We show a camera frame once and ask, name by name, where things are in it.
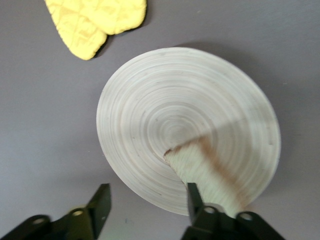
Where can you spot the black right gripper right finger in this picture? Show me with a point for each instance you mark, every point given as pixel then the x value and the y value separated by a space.
pixel 212 225

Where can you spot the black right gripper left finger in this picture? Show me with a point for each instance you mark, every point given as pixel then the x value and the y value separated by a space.
pixel 95 212

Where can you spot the toast slice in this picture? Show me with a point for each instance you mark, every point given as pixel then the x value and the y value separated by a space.
pixel 207 175

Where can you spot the round wooden plate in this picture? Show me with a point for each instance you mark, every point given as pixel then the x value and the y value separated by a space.
pixel 175 112

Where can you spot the yellow quilted oven mitt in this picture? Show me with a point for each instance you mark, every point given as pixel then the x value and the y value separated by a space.
pixel 100 20

